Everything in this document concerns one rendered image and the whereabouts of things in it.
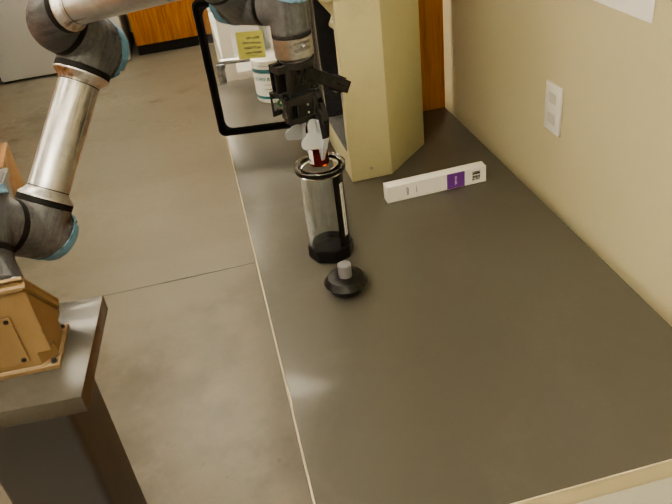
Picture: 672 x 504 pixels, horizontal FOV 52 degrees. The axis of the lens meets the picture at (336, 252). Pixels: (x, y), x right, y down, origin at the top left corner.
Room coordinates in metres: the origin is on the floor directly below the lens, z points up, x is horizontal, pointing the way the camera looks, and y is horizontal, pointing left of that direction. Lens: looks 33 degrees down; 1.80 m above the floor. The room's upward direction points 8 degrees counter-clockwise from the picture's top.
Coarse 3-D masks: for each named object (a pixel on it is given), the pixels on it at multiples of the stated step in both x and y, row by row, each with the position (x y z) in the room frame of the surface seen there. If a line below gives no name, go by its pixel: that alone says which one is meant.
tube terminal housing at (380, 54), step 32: (352, 0) 1.64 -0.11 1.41; (384, 0) 1.66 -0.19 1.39; (416, 0) 1.80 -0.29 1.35; (352, 32) 1.63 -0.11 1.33; (384, 32) 1.66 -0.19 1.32; (416, 32) 1.79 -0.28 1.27; (352, 64) 1.63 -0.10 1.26; (384, 64) 1.65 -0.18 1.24; (416, 64) 1.78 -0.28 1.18; (352, 96) 1.63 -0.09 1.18; (384, 96) 1.64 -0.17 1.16; (416, 96) 1.78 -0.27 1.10; (352, 128) 1.63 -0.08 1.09; (384, 128) 1.64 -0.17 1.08; (416, 128) 1.77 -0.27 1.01; (352, 160) 1.63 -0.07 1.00; (384, 160) 1.64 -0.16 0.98
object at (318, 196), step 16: (304, 160) 1.33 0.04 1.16; (336, 160) 1.32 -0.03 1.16; (336, 176) 1.27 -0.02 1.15; (304, 192) 1.28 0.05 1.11; (320, 192) 1.26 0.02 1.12; (304, 208) 1.30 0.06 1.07; (320, 208) 1.26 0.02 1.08; (320, 224) 1.26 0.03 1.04; (336, 224) 1.26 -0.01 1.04; (320, 240) 1.27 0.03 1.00; (336, 240) 1.26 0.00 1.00
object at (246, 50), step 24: (216, 24) 1.93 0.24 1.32; (216, 48) 1.93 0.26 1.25; (240, 48) 1.93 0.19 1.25; (264, 48) 1.93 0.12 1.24; (216, 72) 1.93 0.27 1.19; (240, 72) 1.93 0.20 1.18; (264, 72) 1.93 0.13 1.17; (240, 96) 1.93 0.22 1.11; (264, 96) 1.93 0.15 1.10; (240, 120) 1.93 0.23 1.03; (264, 120) 1.93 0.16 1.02
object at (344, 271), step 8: (344, 264) 1.15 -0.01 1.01; (336, 272) 1.17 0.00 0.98; (344, 272) 1.14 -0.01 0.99; (352, 272) 1.16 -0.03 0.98; (360, 272) 1.16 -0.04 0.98; (328, 280) 1.15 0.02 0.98; (336, 280) 1.14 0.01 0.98; (344, 280) 1.14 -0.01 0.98; (352, 280) 1.14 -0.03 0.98; (360, 280) 1.13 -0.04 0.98; (328, 288) 1.13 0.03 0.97; (336, 288) 1.12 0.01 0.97; (344, 288) 1.12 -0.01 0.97; (352, 288) 1.12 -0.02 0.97; (360, 288) 1.12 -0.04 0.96; (344, 296) 1.12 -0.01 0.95; (352, 296) 1.12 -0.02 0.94
